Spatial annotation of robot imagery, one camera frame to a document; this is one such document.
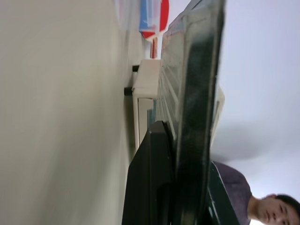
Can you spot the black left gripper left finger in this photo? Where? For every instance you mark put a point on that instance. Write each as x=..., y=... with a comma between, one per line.
x=150, y=178

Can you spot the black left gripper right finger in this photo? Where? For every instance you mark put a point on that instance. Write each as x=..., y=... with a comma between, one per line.
x=219, y=201

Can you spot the white toaster oven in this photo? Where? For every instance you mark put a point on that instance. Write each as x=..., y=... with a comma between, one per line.
x=147, y=77

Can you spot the person in purple shirt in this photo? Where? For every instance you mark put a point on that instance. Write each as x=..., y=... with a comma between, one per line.
x=236, y=187

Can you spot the red and blue round sign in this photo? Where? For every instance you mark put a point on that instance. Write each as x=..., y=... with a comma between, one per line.
x=159, y=21

